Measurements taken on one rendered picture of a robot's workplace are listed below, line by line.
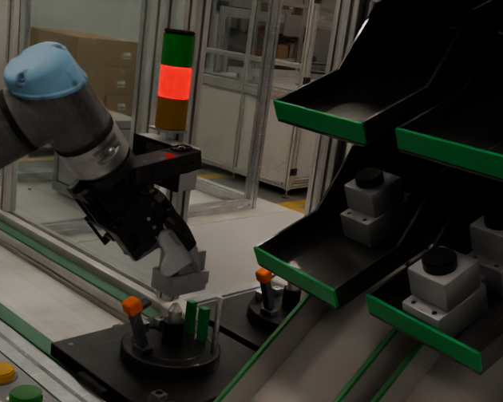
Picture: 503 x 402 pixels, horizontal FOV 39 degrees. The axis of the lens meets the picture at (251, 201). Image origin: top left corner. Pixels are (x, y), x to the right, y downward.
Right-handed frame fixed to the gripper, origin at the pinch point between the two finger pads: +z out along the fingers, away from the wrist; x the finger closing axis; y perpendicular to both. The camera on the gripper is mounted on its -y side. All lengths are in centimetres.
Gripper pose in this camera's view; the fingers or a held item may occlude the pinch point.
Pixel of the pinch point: (184, 255)
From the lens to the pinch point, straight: 99.8
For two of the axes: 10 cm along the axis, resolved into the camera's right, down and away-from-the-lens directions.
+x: 7.1, 2.5, -6.6
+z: 3.6, 6.8, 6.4
